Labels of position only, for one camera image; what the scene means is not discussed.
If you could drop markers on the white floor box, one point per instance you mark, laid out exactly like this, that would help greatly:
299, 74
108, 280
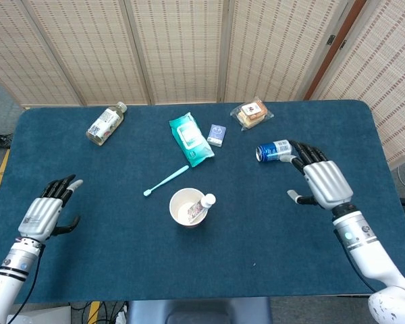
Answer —
50, 315

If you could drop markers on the red paper noodle cup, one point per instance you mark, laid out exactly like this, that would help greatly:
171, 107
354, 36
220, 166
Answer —
182, 206

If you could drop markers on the light blue toothbrush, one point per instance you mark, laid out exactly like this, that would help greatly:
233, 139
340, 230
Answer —
165, 181

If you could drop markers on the small purple tissue pack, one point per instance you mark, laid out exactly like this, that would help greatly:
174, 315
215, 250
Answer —
216, 135

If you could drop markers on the wrapped sandwich cake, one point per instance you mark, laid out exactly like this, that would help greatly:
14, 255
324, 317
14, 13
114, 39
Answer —
251, 113

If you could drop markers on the white power strip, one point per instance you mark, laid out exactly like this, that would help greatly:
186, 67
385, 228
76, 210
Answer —
121, 318

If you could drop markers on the white toothpaste tube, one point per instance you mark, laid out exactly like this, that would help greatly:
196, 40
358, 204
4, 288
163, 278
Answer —
209, 200

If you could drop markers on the teal wet wipes pack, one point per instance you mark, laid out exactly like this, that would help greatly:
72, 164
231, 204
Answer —
190, 140

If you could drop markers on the yellow drink plastic bottle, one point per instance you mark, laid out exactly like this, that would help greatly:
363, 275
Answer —
104, 125

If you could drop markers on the narrow bamboo screen panel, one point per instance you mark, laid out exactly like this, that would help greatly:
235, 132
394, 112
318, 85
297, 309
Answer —
384, 67

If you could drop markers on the metal screen hinge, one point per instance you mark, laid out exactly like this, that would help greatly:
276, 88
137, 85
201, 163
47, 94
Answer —
330, 40
342, 44

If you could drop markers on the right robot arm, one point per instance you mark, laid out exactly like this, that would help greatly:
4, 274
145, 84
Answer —
364, 246

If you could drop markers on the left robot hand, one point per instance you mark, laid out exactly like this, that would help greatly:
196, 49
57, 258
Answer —
38, 216

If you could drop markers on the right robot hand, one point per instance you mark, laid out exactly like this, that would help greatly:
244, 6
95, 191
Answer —
329, 184

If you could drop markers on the brown wooden post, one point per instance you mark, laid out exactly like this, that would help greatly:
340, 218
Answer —
324, 67

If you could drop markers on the wide bamboo folding screen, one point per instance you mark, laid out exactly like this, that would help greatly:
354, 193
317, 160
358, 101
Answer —
179, 50

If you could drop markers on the blue drink can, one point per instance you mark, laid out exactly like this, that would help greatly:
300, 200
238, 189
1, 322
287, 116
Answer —
273, 150

